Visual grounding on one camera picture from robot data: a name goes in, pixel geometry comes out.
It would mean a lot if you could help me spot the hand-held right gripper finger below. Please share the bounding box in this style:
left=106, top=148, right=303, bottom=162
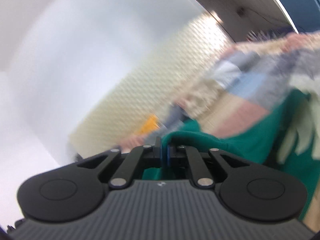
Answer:
left=77, top=137, right=166, bottom=187
left=166, top=144, right=251, bottom=188

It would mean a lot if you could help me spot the green hoodie with cream stripes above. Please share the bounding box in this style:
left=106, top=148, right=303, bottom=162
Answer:
left=142, top=76, right=320, bottom=220

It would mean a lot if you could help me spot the small orange item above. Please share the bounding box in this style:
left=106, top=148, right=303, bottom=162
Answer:
left=136, top=114, right=160, bottom=134

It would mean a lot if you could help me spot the cream quilted headboard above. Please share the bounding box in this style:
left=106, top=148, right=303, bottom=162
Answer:
left=70, top=11, right=234, bottom=155

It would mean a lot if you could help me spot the pastel patchwork blanket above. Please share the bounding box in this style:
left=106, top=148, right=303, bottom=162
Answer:
left=117, top=31, right=320, bottom=150

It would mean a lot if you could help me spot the blue curtain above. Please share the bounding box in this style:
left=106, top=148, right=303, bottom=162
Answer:
left=270, top=0, right=320, bottom=33

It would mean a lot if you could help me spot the thin black cable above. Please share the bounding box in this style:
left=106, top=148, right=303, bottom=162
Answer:
left=244, top=7, right=288, bottom=27

